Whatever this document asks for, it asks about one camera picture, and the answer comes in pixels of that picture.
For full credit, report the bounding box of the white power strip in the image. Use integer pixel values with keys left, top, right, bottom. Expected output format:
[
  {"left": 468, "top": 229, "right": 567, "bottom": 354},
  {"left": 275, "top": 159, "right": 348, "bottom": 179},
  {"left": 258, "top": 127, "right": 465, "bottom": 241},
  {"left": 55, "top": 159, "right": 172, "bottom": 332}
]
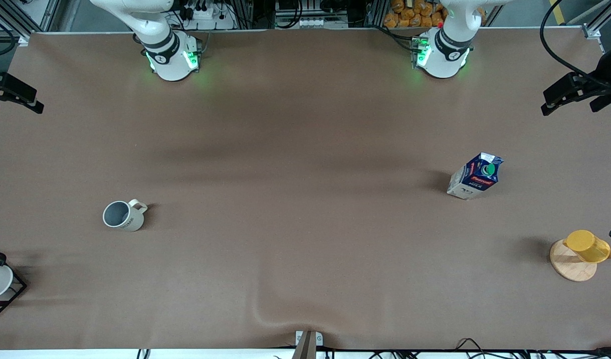
[{"left": 182, "top": 0, "right": 237, "bottom": 31}]

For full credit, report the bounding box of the wooden mug stand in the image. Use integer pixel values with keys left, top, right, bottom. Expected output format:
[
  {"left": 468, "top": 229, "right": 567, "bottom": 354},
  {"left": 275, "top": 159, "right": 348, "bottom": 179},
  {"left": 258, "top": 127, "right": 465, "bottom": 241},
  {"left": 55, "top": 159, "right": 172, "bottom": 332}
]
[{"left": 550, "top": 238, "right": 611, "bottom": 283}]

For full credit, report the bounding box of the blue and white milk carton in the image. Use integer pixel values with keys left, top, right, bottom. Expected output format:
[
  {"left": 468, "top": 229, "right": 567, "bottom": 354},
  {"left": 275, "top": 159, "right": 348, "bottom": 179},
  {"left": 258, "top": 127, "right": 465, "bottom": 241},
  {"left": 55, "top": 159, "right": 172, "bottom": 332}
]
[{"left": 446, "top": 152, "right": 504, "bottom": 201}]

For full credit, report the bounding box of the yellow cup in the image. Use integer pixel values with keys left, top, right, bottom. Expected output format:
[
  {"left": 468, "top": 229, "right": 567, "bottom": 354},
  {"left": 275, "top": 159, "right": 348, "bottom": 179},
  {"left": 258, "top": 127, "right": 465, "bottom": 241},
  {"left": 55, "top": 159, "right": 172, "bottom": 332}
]
[{"left": 563, "top": 229, "right": 611, "bottom": 264}]

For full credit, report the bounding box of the brown table cover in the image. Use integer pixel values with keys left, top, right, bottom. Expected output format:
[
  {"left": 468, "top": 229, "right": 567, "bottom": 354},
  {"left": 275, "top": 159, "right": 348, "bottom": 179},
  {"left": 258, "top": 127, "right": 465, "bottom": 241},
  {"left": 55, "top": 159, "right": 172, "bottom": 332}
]
[{"left": 0, "top": 27, "right": 611, "bottom": 351}]

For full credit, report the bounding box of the camera mount clamp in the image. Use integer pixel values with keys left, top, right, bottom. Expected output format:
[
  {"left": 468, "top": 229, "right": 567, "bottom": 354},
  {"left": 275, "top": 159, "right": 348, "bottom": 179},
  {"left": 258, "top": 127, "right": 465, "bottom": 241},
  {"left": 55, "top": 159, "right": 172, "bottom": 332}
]
[{"left": 293, "top": 329, "right": 325, "bottom": 359}]

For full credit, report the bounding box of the black looped cable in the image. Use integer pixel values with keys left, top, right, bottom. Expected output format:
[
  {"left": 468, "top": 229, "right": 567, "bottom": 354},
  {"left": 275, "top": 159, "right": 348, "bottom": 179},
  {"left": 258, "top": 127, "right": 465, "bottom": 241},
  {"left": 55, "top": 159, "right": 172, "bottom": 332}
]
[{"left": 454, "top": 338, "right": 488, "bottom": 356}]

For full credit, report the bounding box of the orange snack pile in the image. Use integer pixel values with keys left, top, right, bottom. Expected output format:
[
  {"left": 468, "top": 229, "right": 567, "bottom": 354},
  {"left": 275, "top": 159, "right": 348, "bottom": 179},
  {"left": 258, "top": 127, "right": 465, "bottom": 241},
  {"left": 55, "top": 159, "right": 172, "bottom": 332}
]
[{"left": 383, "top": 0, "right": 485, "bottom": 29}]

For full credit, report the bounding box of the white connector strip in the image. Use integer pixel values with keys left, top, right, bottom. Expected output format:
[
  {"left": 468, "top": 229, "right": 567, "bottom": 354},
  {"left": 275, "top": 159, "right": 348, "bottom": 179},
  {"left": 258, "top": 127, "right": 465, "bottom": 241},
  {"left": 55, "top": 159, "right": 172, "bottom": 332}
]
[{"left": 296, "top": 17, "right": 349, "bottom": 29}]

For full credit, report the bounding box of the black wire rack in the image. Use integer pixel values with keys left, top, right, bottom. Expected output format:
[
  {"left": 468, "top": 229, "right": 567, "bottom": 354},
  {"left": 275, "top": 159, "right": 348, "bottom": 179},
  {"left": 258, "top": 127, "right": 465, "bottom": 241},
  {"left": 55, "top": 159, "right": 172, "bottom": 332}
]
[{"left": 0, "top": 242, "right": 28, "bottom": 322}]

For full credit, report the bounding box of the cream mug with grey inside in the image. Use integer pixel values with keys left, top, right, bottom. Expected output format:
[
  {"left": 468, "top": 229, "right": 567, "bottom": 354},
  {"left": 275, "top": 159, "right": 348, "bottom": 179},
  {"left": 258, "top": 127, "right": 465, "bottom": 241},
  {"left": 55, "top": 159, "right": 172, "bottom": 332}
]
[{"left": 102, "top": 198, "right": 149, "bottom": 232}]

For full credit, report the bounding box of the aluminium frame profile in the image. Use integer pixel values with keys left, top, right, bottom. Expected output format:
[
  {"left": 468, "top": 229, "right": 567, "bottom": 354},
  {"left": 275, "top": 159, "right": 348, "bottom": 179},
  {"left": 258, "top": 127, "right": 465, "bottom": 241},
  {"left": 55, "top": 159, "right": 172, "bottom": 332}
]
[
  {"left": 560, "top": 0, "right": 611, "bottom": 53},
  {"left": 0, "top": 0, "right": 62, "bottom": 46}
]

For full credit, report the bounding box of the long black cable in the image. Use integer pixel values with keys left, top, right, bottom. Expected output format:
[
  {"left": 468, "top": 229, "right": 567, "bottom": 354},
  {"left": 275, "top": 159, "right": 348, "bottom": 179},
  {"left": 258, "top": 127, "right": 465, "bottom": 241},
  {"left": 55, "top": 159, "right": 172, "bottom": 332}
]
[{"left": 330, "top": 346, "right": 611, "bottom": 359}]

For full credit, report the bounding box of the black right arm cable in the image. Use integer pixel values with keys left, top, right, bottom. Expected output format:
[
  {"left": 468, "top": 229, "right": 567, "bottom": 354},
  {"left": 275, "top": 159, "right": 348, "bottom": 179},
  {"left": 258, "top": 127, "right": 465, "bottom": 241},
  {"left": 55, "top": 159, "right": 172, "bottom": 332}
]
[{"left": 0, "top": 12, "right": 18, "bottom": 58}]

